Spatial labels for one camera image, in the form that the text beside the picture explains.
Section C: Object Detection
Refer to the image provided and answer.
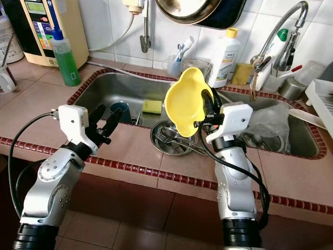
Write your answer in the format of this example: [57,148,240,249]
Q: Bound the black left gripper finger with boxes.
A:
[87,104,107,133]
[104,107,123,137]

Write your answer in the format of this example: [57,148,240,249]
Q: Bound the teal ceramic mug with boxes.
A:
[109,102,131,124]

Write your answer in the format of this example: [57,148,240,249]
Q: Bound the yellow plastic bowl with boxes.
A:
[164,67,214,139]

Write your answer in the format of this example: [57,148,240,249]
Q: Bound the stainless steel dish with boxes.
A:
[150,120,203,157]

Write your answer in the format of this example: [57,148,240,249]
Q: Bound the stainless steel sink basin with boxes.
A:
[221,86,326,159]
[68,70,193,131]

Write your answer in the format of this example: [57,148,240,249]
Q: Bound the metal fork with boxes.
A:
[156,133,198,156]

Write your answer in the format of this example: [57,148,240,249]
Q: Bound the mustard yellow sponge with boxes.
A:
[232,62,254,85]

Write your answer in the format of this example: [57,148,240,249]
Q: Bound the yellow green dish sponge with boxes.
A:
[142,99,163,114]

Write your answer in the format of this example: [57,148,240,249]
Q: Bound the clear plastic pail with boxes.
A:
[180,57,211,81]

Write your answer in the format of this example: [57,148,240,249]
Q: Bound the clear toothbrush cup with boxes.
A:
[166,55,184,79]

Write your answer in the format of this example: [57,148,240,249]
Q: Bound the white bottle yellow cap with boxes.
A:
[208,27,242,88]

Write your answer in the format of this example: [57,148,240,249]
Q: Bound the clear plastic bag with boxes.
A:
[242,102,292,154]

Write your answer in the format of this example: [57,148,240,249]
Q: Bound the green dish soap bottle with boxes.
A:
[53,29,81,88]

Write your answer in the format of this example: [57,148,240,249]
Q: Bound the blue white toothbrush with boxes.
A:
[177,35,196,63]

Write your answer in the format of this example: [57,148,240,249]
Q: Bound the thin white tube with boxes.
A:
[87,13,136,54]

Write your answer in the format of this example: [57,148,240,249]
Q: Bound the small stainless steel cup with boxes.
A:
[277,77,308,101]

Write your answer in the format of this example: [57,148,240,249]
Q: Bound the cream drain spout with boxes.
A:
[289,108,323,126]

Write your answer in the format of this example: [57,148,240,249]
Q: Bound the white bottle green cap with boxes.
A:
[255,29,292,92]

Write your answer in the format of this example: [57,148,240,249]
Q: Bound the hanging black pan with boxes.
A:
[198,0,246,29]

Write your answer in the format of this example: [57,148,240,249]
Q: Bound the beige water ionizer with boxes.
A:
[17,0,90,67]

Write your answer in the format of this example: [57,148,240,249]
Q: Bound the white striped mug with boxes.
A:
[0,62,17,94]

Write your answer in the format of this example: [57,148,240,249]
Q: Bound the hanging steel pan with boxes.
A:
[155,0,227,25]

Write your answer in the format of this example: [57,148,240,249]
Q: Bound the clear plastic container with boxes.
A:
[299,60,326,86]

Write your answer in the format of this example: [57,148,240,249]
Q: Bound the metal stirring spoon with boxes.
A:
[5,34,15,66]

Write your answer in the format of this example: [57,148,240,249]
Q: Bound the large white canister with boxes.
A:
[0,13,25,64]

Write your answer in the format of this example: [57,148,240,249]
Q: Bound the chrome gooseneck faucet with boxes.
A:
[250,1,309,99]

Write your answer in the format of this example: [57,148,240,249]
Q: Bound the white water hose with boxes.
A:
[87,61,183,84]

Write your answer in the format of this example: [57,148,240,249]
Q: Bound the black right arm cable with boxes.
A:
[198,128,271,230]

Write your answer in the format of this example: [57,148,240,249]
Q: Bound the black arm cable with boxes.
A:
[198,128,271,230]
[8,110,60,219]

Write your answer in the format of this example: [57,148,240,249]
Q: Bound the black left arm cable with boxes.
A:
[8,110,60,219]

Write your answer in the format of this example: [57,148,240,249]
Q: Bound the chrome wall tap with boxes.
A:
[139,13,151,54]

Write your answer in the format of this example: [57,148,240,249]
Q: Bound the clear jug red handle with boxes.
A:
[271,64,303,92]

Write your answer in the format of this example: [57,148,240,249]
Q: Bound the white wall water fitting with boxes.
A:
[123,0,149,15]

